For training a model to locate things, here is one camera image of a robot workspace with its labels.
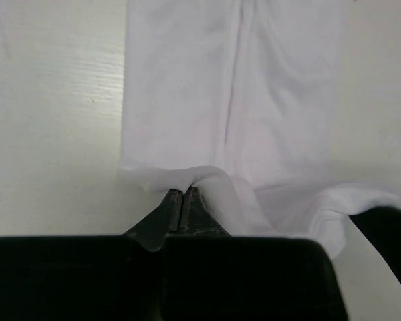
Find white t shirt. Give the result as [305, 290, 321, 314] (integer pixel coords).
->
[120, 1, 401, 257]

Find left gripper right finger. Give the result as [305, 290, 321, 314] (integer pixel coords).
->
[160, 187, 348, 320]

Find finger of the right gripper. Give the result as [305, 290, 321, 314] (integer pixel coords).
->
[350, 207, 401, 284]

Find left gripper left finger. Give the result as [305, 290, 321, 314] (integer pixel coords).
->
[0, 190, 183, 320]

